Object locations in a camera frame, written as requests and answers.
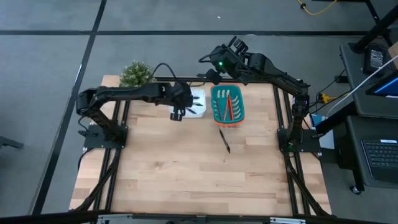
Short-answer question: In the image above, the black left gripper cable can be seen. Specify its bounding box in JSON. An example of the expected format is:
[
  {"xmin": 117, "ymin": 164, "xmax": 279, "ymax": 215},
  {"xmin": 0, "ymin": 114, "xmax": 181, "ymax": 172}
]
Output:
[{"xmin": 151, "ymin": 62, "xmax": 183, "ymax": 90}]

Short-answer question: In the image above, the grey chair leg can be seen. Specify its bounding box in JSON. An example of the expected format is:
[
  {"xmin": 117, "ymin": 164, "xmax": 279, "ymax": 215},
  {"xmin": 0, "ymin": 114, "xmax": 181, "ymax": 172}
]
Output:
[{"xmin": 0, "ymin": 135, "xmax": 25, "ymax": 151}]

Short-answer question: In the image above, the black aluminium table frame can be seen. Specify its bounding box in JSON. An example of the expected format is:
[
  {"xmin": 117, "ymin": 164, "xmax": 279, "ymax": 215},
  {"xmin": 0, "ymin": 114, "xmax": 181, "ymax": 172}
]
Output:
[{"xmin": 70, "ymin": 75, "xmax": 332, "ymax": 218}]

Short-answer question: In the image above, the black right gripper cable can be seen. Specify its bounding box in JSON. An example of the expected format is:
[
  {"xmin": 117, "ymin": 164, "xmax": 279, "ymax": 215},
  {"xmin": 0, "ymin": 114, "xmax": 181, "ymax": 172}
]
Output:
[{"xmin": 198, "ymin": 51, "xmax": 218, "ymax": 63}]

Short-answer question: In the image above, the white plastic bin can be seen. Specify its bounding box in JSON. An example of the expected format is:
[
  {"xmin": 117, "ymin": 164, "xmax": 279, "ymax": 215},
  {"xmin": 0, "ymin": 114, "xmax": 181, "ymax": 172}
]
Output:
[{"xmin": 168, "ymin": 88, "xmax": 207, "ymax": 119}]

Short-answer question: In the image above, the black laptop keyboard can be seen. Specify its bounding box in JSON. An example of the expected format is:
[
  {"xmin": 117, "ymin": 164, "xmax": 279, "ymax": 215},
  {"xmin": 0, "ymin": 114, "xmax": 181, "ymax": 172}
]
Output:
[{"xmin": 360, "ymin": 138, "xmax": 398, "ymax": 184}]

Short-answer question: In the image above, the yellow power cable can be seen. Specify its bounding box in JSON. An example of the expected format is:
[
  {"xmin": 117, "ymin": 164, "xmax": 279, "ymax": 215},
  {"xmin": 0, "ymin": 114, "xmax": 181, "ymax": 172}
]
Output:
[{"xmin": 296, "ymin": 0, "xmax": 338, "ymax": 16}]

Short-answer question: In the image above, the silver frame bracket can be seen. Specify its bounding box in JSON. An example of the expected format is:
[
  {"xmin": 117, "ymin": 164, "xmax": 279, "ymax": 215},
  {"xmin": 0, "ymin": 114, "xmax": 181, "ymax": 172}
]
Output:
[
  {"xmin": 269, "ymin": 217, "xmax": 307, "ymax": 224},
  {"xmin": 97, "ymin": 213, "xmax": 134, "ymax": 224}
]

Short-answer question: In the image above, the white blue box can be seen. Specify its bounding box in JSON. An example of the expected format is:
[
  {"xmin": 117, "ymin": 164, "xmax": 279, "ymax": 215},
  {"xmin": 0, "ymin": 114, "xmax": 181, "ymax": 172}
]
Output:
[{"xmin": 310, "ymin": 113, "xmax": 335, "ymax": 150}]

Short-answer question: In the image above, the green basket orange rim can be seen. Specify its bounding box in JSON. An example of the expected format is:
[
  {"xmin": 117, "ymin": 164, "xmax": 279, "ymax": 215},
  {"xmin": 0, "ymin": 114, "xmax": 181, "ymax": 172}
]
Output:
[{"xmin": 210, "ymin": 83, "xmax": 246, "ymax": 127}]

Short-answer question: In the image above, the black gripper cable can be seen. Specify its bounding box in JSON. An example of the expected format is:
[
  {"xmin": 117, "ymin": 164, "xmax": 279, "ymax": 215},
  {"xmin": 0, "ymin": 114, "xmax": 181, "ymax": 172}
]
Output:
[
  {"xmin": 198, "ymin": 51, "xmax": 218, "ymax": 63},
  {"xmin": 151, "ymin": 62, "xmax": 183, "ymax": 90}
]

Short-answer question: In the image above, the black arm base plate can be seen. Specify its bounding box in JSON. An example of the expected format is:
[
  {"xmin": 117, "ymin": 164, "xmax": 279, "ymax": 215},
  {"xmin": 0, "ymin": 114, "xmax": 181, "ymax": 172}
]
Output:
[
  {"xmin": 83, "ymin": 124, "xmax": 128, "ymax": 149},
  {"xmin": 277, "ymin": 128, "xmax": 322, "ymax": 153}
]

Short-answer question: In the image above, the dark grey desk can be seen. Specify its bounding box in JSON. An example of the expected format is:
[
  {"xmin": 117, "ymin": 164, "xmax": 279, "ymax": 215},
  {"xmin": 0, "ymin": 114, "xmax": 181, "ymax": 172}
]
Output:
[
  {"xmin": 338, "ymin": 42, "xmax": 398, "ymax": 121},
  {"xmin": 345, "ymin": 114, "xmax": 398, "ymax": 189}
]

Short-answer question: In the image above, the black diagonal beam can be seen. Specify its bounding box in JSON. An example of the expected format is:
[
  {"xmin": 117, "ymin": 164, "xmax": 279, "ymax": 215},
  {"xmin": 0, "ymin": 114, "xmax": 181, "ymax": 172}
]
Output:
[{"xmin": 349, "ymin": 4, "xmax": 398, "ymax": 54}]

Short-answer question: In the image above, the screen with blue display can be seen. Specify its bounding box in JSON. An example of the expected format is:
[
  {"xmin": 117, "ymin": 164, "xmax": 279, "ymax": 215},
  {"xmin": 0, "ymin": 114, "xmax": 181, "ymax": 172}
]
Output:
[{"xmin": 365, "ymin": 70, "xmax": 398, "ymax": 100}]

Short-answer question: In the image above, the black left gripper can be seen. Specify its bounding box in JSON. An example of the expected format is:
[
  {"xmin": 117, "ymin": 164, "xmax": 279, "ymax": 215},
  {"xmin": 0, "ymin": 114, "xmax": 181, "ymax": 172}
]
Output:
[{"xmin": 167, "ymin": 81, "xmax": 195, "ymax": 122}]

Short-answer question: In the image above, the yellow power plug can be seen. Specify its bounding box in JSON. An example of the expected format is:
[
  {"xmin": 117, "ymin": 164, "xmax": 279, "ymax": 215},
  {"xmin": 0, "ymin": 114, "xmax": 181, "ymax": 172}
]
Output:
[{"xmin": 317, "ymin": 92, "xmax": 331, "ymax": 105}]

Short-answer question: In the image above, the black desk leg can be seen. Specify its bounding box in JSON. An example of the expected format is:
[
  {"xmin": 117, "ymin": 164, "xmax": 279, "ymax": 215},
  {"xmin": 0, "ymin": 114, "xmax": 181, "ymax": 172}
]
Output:
[{"xmin": 315, "ymin": 101, "xmax": 358, "ymax": 135}]

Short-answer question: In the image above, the black power adapter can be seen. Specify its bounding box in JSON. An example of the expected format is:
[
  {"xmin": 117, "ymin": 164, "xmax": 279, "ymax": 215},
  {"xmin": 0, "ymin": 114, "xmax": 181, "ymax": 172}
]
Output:
[{"xmin": 363, "ymin": 42, "xmax": 389, "ymax": 75}]

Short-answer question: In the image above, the green plant black pot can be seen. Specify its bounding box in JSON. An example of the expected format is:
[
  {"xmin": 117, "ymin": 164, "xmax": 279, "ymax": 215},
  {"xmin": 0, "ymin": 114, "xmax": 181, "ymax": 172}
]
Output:
[{"xmin": 119, "ymin": 60, "xmax": 156, "ymax": 88}]

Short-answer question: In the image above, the white cable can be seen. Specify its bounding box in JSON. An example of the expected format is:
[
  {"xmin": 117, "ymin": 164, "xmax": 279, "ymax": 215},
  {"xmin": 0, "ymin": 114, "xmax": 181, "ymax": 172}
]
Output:
[{"xmin": 325, "ymin": 54, "xmax": 398, "ymax": 119}]

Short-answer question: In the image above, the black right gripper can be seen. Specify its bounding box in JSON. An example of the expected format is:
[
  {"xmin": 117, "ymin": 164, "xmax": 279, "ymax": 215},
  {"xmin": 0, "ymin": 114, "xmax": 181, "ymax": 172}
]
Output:
[{"xmin": 206, "ymin": 35, "xmax": 249, "ymax": 85}]

